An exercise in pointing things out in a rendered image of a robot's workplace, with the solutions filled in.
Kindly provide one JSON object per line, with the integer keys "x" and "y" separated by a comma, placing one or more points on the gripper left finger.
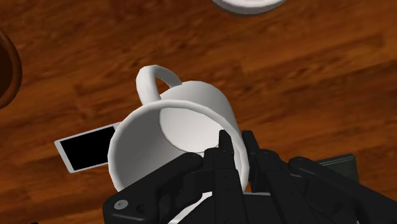
{"x": 217, "y": 173}

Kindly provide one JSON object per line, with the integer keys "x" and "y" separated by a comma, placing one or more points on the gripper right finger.
{"x": 297, "y": 186}

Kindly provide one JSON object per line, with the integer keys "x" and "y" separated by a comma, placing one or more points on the white mug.
{"x": 186, "y": 124}

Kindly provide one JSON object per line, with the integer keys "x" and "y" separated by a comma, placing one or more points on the dark green box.
{"x": 341, "y": 166}

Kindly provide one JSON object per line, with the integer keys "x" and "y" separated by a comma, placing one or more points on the white tablet with black screen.
{"x": 83, "y": 150}

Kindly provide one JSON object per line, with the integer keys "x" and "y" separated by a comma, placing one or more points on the white plate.
{"x": 248, "y": 5}

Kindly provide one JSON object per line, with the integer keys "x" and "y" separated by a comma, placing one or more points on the brown round bowl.
{"x": 7, "y": 71}

